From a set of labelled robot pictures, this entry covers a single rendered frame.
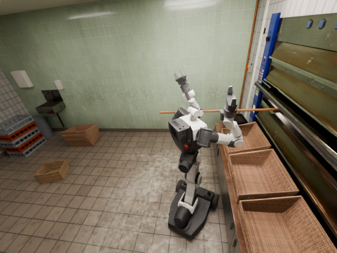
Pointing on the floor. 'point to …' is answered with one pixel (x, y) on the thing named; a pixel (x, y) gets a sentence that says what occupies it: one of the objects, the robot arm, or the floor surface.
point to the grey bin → (43, 125)
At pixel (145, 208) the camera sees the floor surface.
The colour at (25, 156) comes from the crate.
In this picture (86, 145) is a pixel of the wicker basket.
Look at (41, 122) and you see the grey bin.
